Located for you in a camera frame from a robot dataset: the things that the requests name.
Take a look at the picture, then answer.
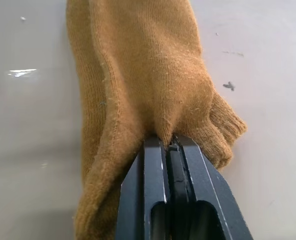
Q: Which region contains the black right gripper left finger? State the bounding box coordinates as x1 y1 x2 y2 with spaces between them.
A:
114 135 173 240

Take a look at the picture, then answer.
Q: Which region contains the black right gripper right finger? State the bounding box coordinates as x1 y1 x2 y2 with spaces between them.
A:
168 134 254 240

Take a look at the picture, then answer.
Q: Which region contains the mustard yellow sock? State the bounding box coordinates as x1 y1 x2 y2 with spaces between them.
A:
65 0 248 240

